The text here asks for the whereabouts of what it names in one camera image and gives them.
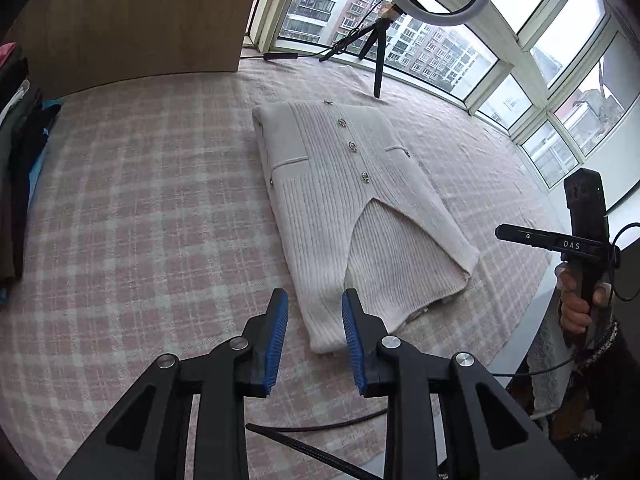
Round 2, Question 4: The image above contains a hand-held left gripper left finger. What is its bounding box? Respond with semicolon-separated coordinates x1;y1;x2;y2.
57;288;290;480

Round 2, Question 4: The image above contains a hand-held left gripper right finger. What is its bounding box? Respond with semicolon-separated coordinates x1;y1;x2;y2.
341;288;578;480

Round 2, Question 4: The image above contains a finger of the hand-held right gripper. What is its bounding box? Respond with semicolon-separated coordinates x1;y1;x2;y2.
495;224;553;250

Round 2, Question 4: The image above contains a cream knit cardigan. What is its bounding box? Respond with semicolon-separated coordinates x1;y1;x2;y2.
251;101;482;356

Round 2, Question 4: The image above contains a person's right forearm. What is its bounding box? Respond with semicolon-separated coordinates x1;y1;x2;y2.
570;317;640;441

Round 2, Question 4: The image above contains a person's right hand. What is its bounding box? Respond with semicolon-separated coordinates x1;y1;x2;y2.
556;265;615;346

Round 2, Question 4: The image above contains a white lace cloth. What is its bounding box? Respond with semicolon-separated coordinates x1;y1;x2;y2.
527;280;576;418

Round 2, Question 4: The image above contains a pink plaid blanket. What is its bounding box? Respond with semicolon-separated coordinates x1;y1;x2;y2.
0;57;566;480

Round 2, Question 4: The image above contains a black tripod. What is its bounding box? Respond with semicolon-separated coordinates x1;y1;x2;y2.
319;16;393;100

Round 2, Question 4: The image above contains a dark brown garment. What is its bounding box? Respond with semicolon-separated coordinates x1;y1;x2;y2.
0;125;51;281

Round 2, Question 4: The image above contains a blue garment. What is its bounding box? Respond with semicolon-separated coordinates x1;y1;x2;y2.
0;100;63;306

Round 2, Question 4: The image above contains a dark garment with grey trim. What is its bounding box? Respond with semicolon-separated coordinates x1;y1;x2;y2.
0;80;46;161

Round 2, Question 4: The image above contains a light wooden panel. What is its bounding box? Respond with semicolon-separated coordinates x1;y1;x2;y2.
0;0;276;101

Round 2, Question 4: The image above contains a black garment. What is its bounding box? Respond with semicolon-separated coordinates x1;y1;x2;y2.
0;57;31;106

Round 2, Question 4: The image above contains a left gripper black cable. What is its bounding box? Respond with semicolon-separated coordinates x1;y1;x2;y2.
245;407;391;433

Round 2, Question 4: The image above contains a black strap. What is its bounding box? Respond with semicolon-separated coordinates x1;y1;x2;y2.
246;422;383;480

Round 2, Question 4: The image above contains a white window frame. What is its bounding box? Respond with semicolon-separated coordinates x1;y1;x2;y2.
245;0;640;191

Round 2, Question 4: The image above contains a black light cable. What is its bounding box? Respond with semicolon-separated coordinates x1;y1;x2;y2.
239;25;373;63

